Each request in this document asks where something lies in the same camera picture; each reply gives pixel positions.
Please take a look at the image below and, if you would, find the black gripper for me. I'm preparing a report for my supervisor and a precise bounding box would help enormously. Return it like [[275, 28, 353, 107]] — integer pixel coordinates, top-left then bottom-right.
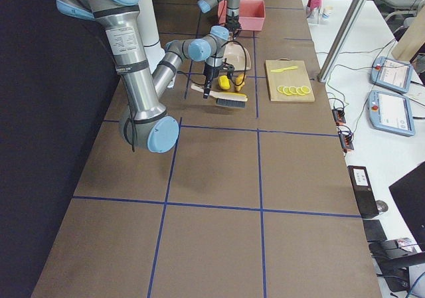
[[225, 15, 240, 35], [203, 63, 221, 99]]

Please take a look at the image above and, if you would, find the yellow toy lemon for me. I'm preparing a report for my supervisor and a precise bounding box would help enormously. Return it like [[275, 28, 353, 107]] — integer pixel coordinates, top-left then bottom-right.
[[218, 75, 230, 90]]

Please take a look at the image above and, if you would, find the beige plastic dustpan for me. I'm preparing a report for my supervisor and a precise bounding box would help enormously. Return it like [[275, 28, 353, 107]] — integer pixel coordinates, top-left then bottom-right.
[[224, 42, 251, 72]]

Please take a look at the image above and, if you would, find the beige hand brush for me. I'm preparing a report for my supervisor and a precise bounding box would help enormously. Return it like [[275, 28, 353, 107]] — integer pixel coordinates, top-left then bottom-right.
[[191, 83, 248, 108]]

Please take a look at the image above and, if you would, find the orange toy ginger root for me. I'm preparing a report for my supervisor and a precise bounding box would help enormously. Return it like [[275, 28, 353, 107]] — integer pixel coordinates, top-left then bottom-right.
[[234, 74, 245, 92]]

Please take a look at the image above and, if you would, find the pink plastic bin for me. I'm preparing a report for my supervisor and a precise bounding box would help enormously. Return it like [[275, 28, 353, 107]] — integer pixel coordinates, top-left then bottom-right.
[[217, 0, 266, 31]]

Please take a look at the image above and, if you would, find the yellow plastic knife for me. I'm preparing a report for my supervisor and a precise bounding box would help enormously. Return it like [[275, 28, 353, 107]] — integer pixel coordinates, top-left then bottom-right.
[[270, 65, 298, 73]]

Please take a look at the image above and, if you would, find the wooden cutting board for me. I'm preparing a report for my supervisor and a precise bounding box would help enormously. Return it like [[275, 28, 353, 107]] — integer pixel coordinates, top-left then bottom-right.
[[265, 60, 315, 103]]

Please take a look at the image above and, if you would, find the white paper cup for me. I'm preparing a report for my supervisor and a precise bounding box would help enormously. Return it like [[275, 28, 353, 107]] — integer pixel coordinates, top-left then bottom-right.
[[321, 6, 333, 20]]

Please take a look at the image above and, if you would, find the upper orange adapter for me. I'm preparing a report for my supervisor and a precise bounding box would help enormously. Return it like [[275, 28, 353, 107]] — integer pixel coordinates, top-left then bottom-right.
[[332, 108, 346, 125]]

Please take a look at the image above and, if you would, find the orange adapter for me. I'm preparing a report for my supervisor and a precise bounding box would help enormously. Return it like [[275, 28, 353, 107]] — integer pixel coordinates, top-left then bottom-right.
[[332, 108, 346, 125], [338, 130, 354, 153]]

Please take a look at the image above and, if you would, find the lower orange adapter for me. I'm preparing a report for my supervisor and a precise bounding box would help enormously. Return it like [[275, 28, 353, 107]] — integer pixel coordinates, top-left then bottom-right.
[[338, 130, 354, 153]]

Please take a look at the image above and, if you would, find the upper teach pendant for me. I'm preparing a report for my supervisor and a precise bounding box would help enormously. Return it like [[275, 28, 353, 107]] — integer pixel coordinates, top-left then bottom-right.
[[371, 56, 413, 94]]

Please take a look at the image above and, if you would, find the teach pendant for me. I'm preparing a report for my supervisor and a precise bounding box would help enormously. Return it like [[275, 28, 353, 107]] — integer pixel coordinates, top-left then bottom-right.
[[371, 56, 413, 94], [367, 90, 416, 137]]

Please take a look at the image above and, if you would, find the lower teach pendant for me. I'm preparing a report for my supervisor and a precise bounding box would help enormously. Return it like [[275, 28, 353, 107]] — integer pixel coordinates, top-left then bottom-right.
[[367, 90, 416, 137]]

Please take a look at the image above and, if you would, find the black box with label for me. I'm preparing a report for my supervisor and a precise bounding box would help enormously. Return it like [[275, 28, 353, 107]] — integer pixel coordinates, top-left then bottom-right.
[[347, 165, 379, 219]]

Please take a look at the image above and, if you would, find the black monitor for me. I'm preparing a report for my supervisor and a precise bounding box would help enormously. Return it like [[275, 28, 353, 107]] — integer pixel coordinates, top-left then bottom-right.
[[389, 167, 424, 249]]

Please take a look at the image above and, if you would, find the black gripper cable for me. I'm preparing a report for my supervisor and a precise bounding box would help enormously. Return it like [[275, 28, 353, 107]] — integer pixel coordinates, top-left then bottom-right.
[[175, 39, 247, 86]]

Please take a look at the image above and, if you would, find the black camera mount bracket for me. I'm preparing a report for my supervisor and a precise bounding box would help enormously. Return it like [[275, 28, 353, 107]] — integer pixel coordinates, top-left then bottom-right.
[[220, 62, 234, 79]]

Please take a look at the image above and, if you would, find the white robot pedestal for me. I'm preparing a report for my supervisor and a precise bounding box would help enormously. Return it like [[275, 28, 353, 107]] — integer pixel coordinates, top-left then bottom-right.
[[135, 0, 177, 90]]

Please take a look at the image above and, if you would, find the aluminium frame post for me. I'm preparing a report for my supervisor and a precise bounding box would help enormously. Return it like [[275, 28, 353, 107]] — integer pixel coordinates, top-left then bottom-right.
[[317, 0, 367, 83]]

